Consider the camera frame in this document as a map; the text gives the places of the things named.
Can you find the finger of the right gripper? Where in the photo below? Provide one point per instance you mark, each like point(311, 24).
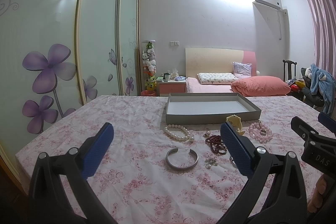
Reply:
point(303, 130)
point(328, 122)

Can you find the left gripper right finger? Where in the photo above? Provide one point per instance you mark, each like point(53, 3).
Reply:
point(275, 189)

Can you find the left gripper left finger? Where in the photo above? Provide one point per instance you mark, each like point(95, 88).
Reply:
point(48, 202)

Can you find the silver cuff bangle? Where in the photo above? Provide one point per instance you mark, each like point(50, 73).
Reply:
point(181, 160)

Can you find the person's right hand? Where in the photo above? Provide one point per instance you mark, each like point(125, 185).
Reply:
point(317, 198)

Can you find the blue plush clothing pile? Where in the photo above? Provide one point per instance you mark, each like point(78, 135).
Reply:
point(319, 90)

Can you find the folded salmon quilt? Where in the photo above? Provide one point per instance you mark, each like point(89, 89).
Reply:
point(260, 86)

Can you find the dark wooden chair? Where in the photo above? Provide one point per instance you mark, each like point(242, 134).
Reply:
point(289, 70)

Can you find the lilac floral pillow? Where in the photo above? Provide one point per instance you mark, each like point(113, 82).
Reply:
point(242, 70)

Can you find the white floral pillow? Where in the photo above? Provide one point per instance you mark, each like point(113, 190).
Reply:
point(216, 78)

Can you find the pink floral tablecloth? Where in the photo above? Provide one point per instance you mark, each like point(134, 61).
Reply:
point(133, 181)

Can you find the grey shallow cardboard tray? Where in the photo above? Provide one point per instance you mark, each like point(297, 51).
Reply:
point(209, 108)

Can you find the pink bed with headboard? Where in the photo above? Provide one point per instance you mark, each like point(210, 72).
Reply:
point(211, 70)

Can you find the pink window curtain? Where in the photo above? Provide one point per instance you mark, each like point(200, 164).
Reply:
point(323, 20)

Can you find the pink bedside cabinet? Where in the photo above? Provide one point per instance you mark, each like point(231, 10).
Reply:
point(164, 88)

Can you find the red waste bin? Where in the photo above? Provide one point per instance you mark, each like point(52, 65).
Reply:
point(148, 93)

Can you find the tube of plush toys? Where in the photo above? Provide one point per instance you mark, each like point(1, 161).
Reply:
point(149, 66)

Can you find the sliding glass wardrobe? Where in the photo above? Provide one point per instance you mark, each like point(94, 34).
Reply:
point(57, 55)

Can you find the white wall air conditioner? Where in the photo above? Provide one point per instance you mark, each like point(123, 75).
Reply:
point(274, 4)

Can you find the wall power socket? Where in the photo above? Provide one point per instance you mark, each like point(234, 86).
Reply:
point(174, 43)

